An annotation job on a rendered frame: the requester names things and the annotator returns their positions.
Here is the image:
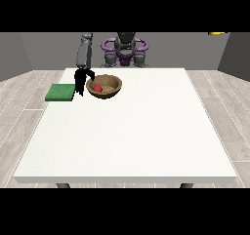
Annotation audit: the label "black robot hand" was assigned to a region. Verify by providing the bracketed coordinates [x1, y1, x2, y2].
[73, 67, 97, 98]

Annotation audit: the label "green square pad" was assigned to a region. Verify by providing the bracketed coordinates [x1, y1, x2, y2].
[44, 83, 77, 102]

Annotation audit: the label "brown wooden bowl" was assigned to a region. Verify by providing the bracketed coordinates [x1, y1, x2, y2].
[85, 74, 123, 100]

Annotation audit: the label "grey robot trunk purple rings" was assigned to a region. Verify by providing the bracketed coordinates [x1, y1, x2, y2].
[100, 32, 151, 68]

